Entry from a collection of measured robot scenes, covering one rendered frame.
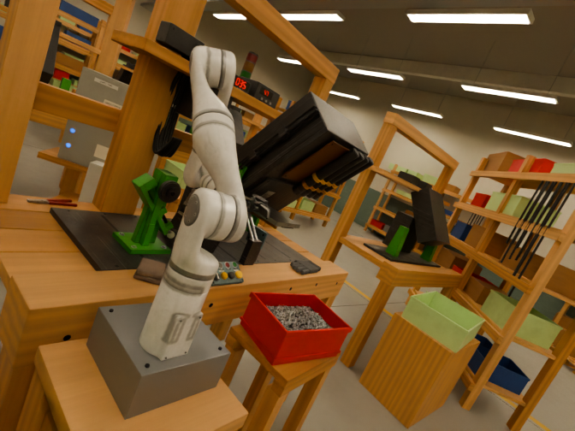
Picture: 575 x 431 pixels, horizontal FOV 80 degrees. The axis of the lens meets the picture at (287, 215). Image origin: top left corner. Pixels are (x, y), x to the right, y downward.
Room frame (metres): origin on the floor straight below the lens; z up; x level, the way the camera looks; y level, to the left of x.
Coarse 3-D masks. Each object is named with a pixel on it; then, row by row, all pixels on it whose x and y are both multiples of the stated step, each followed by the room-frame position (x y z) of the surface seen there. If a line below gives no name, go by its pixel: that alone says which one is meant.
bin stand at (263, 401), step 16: (240, 336) 0.99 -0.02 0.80; (240, 352) 1.02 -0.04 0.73; (256, 352) 0.95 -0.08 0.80; (224, 368) 1.00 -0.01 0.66; (272, 368) 0.91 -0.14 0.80; (288, 368) 0.93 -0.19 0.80; (304, 368) 0.97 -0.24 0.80; (320, 368) 1.04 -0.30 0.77; (256, 384) 1.24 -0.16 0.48; (272, 384) 0.90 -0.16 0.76; (288, 384) 0.89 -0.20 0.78; (304, 384) 1.14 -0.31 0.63; (320, 384) 1.12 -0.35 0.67; (256, 400) 1.23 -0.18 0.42; (272, 400) 0.89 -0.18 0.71; (304, 400) 1.12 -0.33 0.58; (256, 416) 0.90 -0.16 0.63; (272, 416) 0.90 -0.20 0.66; (288, 416) 1.14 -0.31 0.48; (304, 416) 1.13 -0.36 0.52
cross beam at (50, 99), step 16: (48, 96) 1.12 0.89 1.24; (64, 96) 1.16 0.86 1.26; (80, 96) 1.22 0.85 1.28; (48, 112) 1.13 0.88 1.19; (64, 112) 1.17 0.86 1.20; (80, 112) 1.21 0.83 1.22; (96, 112) 1.25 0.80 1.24; (112, 112) 1.30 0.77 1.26; (112, 128) 1.31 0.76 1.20; (192, 144) 1.62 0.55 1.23
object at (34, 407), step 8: (32, 384) 0.58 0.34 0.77; (40, 384) 0.56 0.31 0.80; (32, 392) 0.57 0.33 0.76; (40, 392) 0.55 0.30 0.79; (32, 400) 0.57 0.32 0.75; (40, 400) 0.55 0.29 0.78; (24, 408) 0.58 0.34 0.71; (32, 408) 0.56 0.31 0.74; (40, 408) 0.55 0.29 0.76; (48, 408) 0.56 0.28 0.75; (24, 416) 0.57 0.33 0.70; (32, 416) 0.55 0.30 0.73; (40, 416) 0.55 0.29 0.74; (48, 416) 0.55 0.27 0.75; (24, 424) 0.57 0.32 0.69; (32, 424) 0.55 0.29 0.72; (40, 424) 0.56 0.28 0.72; (48, 424) 0.54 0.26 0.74
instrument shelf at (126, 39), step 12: (120, 36) 1.23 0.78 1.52; (132, 36) 1.18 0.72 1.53; (132, 48) 1.24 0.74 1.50; (144, 48) 1.13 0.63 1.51; (156, 48) 1.16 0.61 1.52; (168, 60) 1.20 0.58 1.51; (180, 60) 1.23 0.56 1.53; (240, 96) 1.49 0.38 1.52; (252, 108) 1.63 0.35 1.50; (264, 108) 1.63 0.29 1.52
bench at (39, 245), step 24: (0, 216) 0.93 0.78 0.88; (24, 216) 0.99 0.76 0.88; (48, 216) 1.06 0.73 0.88; (168, 216) 1.55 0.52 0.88; (0, 240) 0.82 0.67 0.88; (24, 240) 0.86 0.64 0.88; (48, 240) 0.92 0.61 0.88; (288, 240) 2.05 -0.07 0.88; (0, 264) 0.74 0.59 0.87; (24, 264) 0.77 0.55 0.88; (48, 264) 0.81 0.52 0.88; (72, 264) 0.85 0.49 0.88; (216, 336) 2.11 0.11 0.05; (0, 360) 0.66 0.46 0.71; (0, 384) 0.64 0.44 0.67; (24, 384) 0.64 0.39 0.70; (0, 408) 0.62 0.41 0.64
